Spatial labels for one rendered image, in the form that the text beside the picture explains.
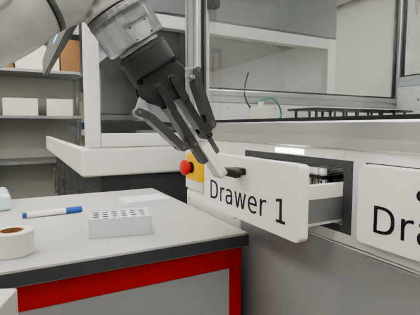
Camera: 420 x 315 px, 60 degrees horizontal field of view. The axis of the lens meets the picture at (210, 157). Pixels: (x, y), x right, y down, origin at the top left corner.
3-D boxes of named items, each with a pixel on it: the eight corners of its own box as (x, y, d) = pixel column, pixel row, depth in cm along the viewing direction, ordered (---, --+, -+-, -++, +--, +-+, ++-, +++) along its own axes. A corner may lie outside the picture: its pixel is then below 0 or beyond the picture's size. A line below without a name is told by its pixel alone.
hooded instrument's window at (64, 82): (83, 147, 128) (79, 15, 125) (47, 135, 286) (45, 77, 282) (323, 141, 181) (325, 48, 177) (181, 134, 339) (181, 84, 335)
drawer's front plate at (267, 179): (298, 244, 50) (300, 165, 49) (204, 204, 76) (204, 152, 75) (307, 242, 51) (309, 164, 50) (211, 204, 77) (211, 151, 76)
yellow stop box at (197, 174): (195, 182, 91) (195, 154, 91) (184, 179, 98) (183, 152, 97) (213, 181, 94) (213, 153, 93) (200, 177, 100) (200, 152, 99)
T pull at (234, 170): (235, 179, 58) (235, 170, 57) (213, 173, 64) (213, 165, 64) (254, 177, 59) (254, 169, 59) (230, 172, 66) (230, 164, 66)
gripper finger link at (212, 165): (203, 141, 57) (199, 144, 57) (225, 176, 59) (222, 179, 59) (195, 140, 59) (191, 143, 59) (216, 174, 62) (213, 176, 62)
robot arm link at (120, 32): (151, -16, 48) (175, 25, 50) (132, 4, 56) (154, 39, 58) (94, 17, 45) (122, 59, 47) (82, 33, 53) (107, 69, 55)
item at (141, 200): (126, 208, 98) (126, 202, 98) (118, 202, 106) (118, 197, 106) (170, 204, 104) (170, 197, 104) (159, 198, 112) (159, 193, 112)
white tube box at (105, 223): (89, 239, 72) (88, 220, 71) (89, 227, 80) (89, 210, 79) (152, 233, 75) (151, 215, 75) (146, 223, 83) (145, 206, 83)
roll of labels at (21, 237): (-21, 259, 61) (-22, 235, 60) (5, 245, 68) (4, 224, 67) (20, 260, 60) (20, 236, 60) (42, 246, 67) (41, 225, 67)
